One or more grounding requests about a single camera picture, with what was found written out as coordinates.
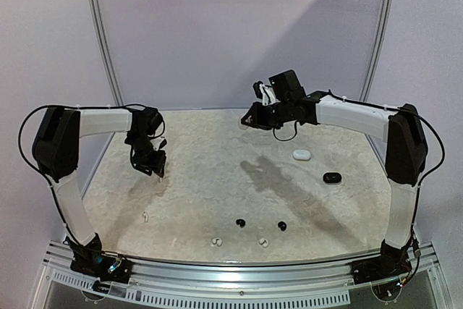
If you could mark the right aluminium frame post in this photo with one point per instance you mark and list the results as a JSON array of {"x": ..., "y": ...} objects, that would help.
[{"x": 380, "y": 33}]

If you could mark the black earbud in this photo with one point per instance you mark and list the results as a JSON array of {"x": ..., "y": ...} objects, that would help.
[
  {"x": 282, "y": 226},
  {"x": 240, "y": 222}
]

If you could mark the aluminium frame post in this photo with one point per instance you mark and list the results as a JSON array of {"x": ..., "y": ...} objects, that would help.
[
  {"x": 103, "y": 44},
  {"x": 380, "y": 33}
]

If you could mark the black earbud left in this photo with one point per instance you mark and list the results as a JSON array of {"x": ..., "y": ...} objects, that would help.
[{"x": 240, "y": 222}]

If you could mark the left aluminium frame post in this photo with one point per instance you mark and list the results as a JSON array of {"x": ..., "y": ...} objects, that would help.
[{"x": 103, "y": 44}]

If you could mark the black earbud right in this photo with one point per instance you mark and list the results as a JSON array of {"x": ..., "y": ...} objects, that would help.
[{"x": 282, "y": 226}]

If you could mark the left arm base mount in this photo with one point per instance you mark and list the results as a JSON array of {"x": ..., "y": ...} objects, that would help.
[{"x": 91, "y": 260}]

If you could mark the white earbud right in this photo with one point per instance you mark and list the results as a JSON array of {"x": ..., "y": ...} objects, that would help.
[{"x": 263, "y": 242}]

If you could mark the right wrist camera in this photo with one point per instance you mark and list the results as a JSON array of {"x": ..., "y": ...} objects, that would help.
[{"x": 264, "y": 93}]

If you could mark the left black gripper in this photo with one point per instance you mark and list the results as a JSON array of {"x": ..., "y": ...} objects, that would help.
[{"x": 157, "y": 165}]

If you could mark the black earbud charging case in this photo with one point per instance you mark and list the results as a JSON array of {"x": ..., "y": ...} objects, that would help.
[{"x": 332, "y": 178}]

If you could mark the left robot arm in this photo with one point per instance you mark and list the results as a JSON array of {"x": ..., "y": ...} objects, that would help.
[{"x": 56, "y": 155}]

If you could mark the white earbud left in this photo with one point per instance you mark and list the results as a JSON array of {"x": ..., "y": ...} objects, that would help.
[{"x": 216, "y": 242}]

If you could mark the white earbud charging case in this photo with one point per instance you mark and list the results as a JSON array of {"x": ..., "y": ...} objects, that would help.
[{"x": 302, "y": 155}]

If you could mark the aluminium front rail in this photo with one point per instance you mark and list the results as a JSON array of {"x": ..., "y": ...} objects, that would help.
[{"x": 330, "y": 283}]

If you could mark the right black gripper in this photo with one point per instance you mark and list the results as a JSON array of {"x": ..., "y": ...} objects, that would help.
[{"x": 263, "y": 114}]

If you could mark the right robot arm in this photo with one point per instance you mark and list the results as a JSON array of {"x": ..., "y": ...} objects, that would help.
[{"x": 284, "y": 100}]

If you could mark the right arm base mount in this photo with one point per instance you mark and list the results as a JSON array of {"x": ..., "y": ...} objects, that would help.
[{"x": 391, "y": 262}]

